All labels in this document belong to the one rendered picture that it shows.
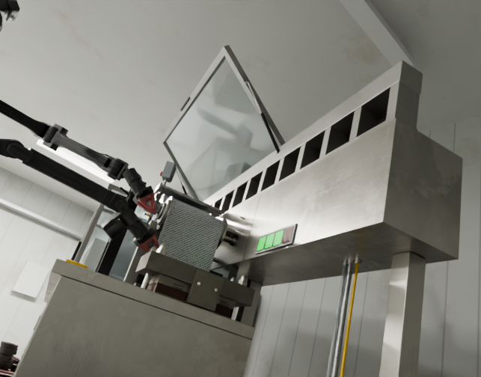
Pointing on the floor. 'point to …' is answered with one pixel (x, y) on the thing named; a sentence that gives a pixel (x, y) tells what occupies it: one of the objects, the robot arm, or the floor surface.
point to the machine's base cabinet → (124, 339)
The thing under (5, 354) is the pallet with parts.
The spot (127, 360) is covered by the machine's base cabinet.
